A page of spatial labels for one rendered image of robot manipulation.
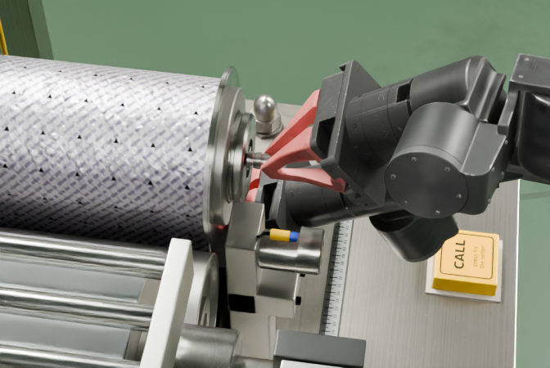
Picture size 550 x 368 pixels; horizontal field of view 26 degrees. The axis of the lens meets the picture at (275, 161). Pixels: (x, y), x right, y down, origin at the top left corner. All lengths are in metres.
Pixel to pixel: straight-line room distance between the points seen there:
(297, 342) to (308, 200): 0.43
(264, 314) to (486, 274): 0.34
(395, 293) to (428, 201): 0.53
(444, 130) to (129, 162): 0.27
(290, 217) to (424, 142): 0.33
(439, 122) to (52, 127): 0.32
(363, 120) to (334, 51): 1.94
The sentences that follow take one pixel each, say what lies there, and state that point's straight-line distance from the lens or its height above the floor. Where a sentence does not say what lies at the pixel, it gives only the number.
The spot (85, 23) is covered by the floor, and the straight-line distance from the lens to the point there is 2.91.
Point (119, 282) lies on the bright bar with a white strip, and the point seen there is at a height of 1.44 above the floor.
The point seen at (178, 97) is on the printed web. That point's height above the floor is 1.31.
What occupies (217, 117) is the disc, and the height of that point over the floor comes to 1.32.
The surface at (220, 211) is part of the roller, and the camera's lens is 0.95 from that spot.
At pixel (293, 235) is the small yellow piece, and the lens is 0.95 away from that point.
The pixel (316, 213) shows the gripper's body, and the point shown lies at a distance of 1.09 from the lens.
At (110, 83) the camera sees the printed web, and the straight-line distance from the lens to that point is 0.96.
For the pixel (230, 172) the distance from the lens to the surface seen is 0.95.
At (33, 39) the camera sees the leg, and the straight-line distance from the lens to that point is 2.11.
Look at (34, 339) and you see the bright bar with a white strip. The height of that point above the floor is 1.44.
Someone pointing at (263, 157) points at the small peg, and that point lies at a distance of 0.96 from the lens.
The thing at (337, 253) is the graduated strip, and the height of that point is 0.90.
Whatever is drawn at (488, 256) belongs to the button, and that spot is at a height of 0.92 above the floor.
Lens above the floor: 2.01
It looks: 51 degrees down
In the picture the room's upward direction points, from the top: straight up
